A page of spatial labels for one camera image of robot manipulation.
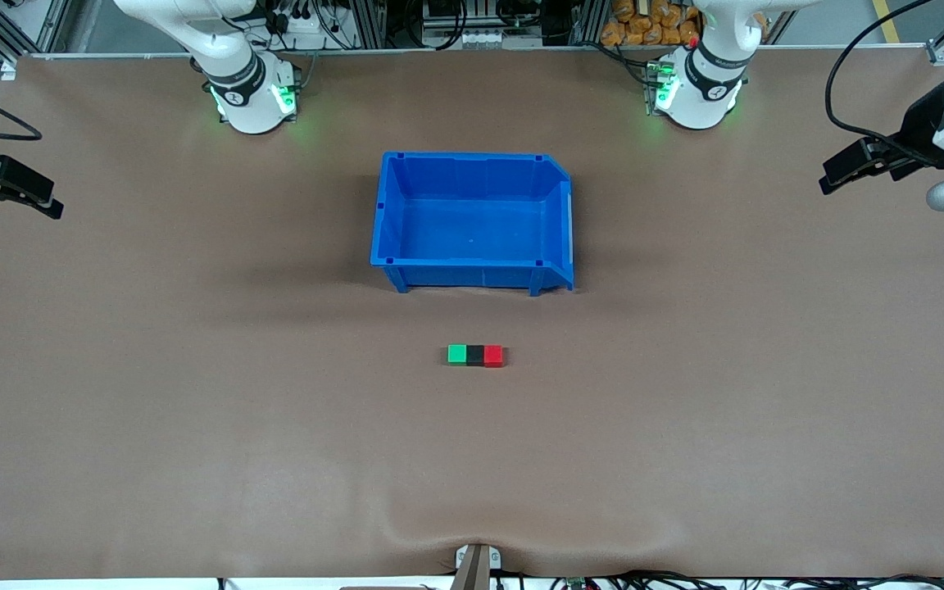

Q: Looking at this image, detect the orange packets pile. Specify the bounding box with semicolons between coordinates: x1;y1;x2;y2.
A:
601;0;701;47

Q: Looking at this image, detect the white power strip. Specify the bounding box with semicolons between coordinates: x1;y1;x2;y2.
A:
279;12;342;52

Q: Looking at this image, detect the brown table mat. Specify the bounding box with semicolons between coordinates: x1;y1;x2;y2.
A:
0;45;944;583

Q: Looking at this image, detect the blue plastic storage bin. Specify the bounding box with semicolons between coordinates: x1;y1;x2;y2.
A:
370;151;576;297

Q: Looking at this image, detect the aluminium rack frame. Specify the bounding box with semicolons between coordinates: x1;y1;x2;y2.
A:
345;0;608;50

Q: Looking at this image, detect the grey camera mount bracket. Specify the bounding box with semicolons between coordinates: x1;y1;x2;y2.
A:
450;542;503;590

